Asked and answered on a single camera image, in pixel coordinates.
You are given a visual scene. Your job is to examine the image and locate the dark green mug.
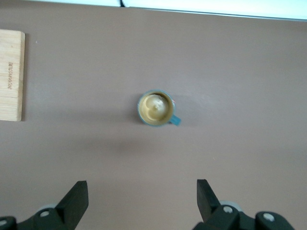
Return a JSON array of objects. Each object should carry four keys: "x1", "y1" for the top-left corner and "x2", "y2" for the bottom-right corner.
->
[{"x1": 137, "y1": 89, "x2": 182, "y2": 127}]

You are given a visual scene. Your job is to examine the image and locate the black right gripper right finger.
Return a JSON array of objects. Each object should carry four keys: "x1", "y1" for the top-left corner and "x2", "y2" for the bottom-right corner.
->
[{"x1": 191, "y1": 178, "x2": 295, "y2": 230}]

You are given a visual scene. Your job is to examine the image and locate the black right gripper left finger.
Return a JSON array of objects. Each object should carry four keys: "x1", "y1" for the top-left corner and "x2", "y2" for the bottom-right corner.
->
[{"x1": 0, "y1": 180, "x2": 90, "y2": 230}]

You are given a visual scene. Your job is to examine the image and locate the bamboo cutting board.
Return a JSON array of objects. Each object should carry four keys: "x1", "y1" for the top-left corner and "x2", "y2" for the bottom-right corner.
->
[{"x1": 0, "y1": 29, "x2": 26, "y2": 122}]

